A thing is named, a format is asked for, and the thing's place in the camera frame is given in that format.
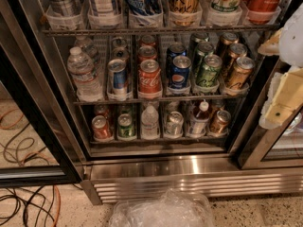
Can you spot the blue silver redbull can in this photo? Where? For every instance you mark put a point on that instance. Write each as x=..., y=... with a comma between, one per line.
x=118, y=76

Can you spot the front green soda can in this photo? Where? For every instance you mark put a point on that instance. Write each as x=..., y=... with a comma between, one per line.
x=209, y=71

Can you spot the bottom shelf red can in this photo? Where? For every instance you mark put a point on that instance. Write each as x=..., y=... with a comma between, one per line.
x=101, y=128

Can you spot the gold soda can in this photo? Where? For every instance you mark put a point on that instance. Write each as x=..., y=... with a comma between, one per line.
x=226, y=39
x=239, y=73
x=234, y=51

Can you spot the clear water bottle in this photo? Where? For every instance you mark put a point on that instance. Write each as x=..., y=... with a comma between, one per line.
x=87, y=46
x=84, y=75

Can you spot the red coca-cola can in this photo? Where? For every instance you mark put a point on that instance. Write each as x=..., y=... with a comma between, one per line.
x=149, y=77
x=146, y=52
x=148, y=40

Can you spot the bottom shelf water bottle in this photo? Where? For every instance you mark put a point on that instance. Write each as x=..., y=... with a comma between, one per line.
x=150, y=123

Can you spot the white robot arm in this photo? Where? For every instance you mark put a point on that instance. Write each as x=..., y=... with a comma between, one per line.
x=285, y=94

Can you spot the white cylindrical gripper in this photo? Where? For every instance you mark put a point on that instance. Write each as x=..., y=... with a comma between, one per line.
x=293, y=42

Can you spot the green soda can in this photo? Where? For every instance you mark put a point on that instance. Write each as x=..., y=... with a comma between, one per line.
x=202, y=49
x=209, y=71
x=197, y=37

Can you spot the right glass fridge door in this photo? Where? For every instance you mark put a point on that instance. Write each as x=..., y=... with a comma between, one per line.
x=262, y=148

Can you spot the front red coca-cola can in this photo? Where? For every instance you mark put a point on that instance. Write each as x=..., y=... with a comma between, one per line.
x=149, y=77

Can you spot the bottom shelf bronze can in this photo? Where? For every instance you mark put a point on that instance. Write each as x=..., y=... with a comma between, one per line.
x=220, y=122

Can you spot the clear plastic bag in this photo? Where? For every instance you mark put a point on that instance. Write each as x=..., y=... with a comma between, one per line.
x=171, y=209

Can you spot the front blue pepsi can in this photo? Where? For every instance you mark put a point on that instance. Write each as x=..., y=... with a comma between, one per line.
x=179, y=72

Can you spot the rear clear water bottle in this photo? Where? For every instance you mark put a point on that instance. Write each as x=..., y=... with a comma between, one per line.
x=87, y=46

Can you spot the bottom shelf green can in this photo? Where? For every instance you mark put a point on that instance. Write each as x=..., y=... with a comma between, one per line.
x=125, y=126

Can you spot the top shelf gold lacroix can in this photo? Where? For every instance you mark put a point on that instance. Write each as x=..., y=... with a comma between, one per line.
x=182, y=9

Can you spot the glass fridge door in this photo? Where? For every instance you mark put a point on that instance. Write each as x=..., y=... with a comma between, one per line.
x=262, y=148
x=33, y=72

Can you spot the front clear water bottle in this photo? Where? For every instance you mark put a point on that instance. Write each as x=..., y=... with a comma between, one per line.
x=84, y=75

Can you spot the steel fridge base grille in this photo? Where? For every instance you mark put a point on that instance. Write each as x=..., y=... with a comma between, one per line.
x=110, y=181

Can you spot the blue pepsi can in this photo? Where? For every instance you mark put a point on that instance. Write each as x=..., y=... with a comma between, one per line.
x=179, y=72
x=174, y=50

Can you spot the front gold soda can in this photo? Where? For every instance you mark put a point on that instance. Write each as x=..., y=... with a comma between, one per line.
x=239, y=73

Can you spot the left glass fridge door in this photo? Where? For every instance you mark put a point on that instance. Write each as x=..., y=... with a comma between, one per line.
x=33, y=72

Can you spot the bottom shelf silver can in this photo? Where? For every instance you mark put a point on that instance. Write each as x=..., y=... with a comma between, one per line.
x=174, y=123

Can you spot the bottom shelf white-cap bottle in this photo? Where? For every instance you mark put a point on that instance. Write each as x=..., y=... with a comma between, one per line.
x=199, y=116

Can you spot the top shelf coca-cola can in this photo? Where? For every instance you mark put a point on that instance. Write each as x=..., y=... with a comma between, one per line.
x=261, y=11

